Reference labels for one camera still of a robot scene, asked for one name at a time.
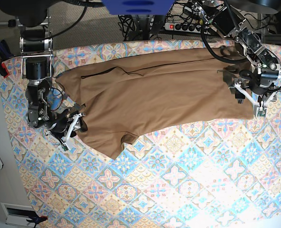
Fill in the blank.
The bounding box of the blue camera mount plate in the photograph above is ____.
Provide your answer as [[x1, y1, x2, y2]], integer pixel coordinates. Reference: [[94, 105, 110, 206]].
[[102, 0, 175, 15]]

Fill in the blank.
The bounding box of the white power strip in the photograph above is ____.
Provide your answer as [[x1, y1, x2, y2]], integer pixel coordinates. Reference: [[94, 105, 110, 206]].
[[164, 22, 201, 34]]

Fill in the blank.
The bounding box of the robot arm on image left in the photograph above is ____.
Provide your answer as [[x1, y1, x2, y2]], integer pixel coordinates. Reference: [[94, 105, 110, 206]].
[[18, 0, 85, 151]]

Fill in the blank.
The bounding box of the red and black clamp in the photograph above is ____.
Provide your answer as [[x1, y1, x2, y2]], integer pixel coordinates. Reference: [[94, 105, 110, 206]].
[[0, 59, 9, 78]]

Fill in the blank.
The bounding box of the black orange clamp bottom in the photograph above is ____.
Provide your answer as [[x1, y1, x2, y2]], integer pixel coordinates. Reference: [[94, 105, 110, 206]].
[[26, 211, 48, 227]]

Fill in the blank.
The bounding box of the white box with dark window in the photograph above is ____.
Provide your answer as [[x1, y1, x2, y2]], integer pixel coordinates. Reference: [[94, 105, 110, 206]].
[[1, 202, 36, 228]]

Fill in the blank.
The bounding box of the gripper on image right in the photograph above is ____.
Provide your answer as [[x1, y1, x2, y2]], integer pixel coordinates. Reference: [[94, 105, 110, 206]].
[[228, 71, 281, 117]]

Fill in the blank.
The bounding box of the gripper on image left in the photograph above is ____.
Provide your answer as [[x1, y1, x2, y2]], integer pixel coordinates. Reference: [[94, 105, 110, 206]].
[[45, 113, 88, 151]]

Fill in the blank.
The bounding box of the brown t-shirt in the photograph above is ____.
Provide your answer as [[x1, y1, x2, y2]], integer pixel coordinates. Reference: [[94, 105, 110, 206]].
[[56, 48, 253, 159]]

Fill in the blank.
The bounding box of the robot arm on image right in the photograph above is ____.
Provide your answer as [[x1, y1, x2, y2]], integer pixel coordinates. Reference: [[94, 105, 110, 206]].
[[188, 0, 281, 117]]

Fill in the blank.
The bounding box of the patterned tablecloth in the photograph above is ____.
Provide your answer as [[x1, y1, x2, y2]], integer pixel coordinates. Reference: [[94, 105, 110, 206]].
[[0, 45, 281, 228]]

